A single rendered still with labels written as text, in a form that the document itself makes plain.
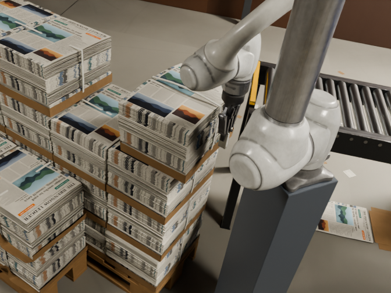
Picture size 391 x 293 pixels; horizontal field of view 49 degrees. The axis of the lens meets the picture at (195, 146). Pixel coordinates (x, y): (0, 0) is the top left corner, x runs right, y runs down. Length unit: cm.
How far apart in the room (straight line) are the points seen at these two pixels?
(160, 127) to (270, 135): 46
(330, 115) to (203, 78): 36
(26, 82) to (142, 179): 59
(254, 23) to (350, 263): 177
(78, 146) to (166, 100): 44
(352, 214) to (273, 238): 146
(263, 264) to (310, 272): 93
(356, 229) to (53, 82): 192
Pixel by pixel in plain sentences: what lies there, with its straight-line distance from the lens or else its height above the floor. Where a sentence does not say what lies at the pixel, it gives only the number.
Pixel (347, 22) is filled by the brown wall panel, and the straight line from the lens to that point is 520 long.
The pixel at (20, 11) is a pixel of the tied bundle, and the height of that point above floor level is 106.
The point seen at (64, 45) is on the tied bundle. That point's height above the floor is 106.
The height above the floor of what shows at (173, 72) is 107.
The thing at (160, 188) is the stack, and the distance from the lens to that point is 154.
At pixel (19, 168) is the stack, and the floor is 60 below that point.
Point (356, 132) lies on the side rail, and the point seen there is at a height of 80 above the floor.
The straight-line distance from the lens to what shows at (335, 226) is 273.
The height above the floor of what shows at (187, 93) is 107.
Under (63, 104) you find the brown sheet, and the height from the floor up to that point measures 86.
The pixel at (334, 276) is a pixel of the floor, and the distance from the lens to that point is 250.
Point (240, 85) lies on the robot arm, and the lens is 133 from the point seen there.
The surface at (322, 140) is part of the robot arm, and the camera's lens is 122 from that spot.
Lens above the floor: 186
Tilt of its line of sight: 38 degrees down
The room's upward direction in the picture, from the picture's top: 9 degrees clockwise
